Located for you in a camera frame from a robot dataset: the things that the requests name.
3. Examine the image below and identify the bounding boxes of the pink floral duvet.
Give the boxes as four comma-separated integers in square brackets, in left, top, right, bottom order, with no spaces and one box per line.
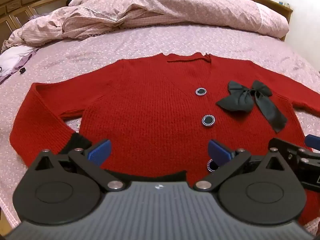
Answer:
[1,0,290,53]

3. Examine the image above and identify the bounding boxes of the red knit sweater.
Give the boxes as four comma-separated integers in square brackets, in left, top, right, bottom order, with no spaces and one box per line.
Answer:
[9,52,320,228]

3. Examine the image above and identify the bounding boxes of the pink floral bed sheet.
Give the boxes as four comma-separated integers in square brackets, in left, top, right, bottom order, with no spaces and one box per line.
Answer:
[0,22,320,230]

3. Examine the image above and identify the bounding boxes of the wooden bed side board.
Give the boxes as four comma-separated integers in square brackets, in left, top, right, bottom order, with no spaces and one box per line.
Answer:
[172,0,293,41]

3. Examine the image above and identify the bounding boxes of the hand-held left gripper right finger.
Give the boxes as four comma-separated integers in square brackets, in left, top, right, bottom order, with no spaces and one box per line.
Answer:
[195,140,289,192]

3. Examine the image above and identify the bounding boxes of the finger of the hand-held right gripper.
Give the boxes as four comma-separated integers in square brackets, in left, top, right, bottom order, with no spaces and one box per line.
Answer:
[269,138,313,173]
[305,134,320,153]

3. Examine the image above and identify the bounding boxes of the lilac pillow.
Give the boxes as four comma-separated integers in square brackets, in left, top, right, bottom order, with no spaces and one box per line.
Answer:
[0,45,38,85]

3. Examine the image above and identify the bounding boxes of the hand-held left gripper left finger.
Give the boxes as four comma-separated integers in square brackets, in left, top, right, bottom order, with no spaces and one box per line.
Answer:
[29,139,125,192]

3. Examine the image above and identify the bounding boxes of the wooden headboard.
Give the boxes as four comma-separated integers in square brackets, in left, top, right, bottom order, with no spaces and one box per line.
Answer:
[0,0,72,53]

